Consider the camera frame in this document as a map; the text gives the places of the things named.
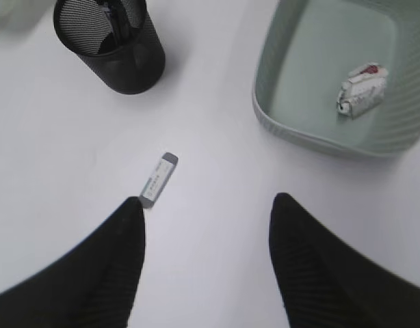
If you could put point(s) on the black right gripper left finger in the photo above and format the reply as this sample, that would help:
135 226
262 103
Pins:
93 285

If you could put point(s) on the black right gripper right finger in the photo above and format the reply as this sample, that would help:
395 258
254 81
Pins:
324 282

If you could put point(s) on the grey white eraser top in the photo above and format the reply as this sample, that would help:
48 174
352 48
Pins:
158 180

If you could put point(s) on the waste paper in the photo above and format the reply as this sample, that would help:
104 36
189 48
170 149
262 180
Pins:
363 90

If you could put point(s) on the black marker pen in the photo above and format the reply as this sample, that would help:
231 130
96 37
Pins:
106 8
119 22

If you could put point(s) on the pale green woven basket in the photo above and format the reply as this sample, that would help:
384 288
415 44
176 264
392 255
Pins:
310 50

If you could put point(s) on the black mesh pen holder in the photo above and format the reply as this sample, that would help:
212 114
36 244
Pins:
128 68

